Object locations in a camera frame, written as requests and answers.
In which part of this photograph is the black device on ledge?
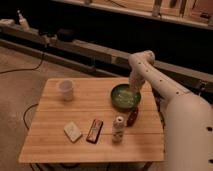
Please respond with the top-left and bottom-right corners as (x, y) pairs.
(57, 29), (75, 42)

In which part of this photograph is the black floor cable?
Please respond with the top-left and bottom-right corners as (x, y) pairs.
(0, 49), (46, 75)

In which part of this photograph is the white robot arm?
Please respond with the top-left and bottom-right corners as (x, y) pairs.
(128, 50), (213, 171)

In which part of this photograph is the dark red oval object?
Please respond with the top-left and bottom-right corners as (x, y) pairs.
(127, 108), (138, 127)

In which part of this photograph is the small white bottle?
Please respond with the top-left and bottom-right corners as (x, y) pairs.
(112, 116), (125, 143)

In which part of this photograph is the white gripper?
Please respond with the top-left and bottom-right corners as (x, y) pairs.
(129, 70), (145, 92)

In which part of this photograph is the white spray bottle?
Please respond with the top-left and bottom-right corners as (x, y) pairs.
(17, 11), (30, 31)

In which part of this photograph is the green round bowl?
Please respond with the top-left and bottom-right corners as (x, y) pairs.
(110, 84), (141, 110)

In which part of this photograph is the translucent plastic cup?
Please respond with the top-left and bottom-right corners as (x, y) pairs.
(57, 80), (74, 101)

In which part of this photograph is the wooden table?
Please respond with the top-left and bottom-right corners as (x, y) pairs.
(19, 78), (164, 163)

